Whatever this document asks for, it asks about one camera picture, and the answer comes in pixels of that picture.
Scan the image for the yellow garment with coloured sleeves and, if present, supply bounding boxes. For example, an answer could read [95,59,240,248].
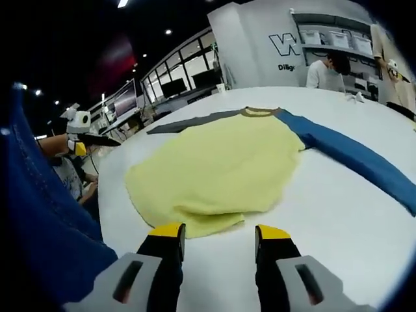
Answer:
[124,105,416,241]

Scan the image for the silver framed monitor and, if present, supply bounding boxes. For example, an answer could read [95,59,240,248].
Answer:
[112,79,138,118]

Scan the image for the operator in blue clothing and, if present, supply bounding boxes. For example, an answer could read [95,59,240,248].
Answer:
[6,83,118,312]

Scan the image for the white storage bin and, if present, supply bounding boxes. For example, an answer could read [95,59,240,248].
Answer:
[328,31,350,50]
[300,29,321,47]
[352,34,373,55]

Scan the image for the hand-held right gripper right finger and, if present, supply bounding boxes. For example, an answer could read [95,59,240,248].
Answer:
[254,224,368,312]

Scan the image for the white crumpled cloth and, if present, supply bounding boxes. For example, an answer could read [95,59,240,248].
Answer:
[346,92,367,105]

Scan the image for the grey shelving rack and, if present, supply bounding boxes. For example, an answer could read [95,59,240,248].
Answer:
[290,8,383,97]

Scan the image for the ceiling spotlights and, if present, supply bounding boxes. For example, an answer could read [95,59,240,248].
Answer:
[32,27,173,108]

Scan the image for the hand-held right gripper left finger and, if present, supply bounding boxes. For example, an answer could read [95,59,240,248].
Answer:
[63,222,187,312]

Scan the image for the black monitor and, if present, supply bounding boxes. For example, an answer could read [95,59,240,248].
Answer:
[191,70,222,89]
[161,79,187,97]

